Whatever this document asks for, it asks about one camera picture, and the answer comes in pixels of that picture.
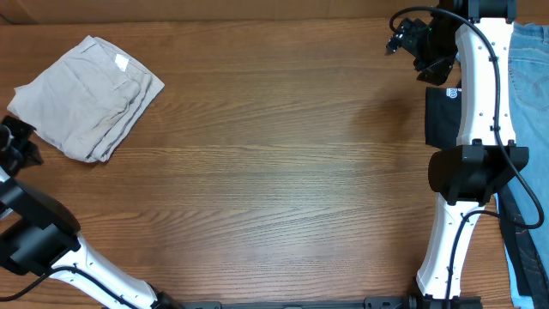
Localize beige khaki shorts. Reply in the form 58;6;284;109
8;36;165;163

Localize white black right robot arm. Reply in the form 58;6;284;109
386;1;529;308

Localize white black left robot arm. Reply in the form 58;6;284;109
1;116;180;309

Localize black printed t-shirt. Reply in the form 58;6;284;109
424;81;541;301

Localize brown cardboard backboard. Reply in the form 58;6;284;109
1;0;438;24

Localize blue denim jeans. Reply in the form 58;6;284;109
500;24;548;308

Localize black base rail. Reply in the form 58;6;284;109
102;295;484;309

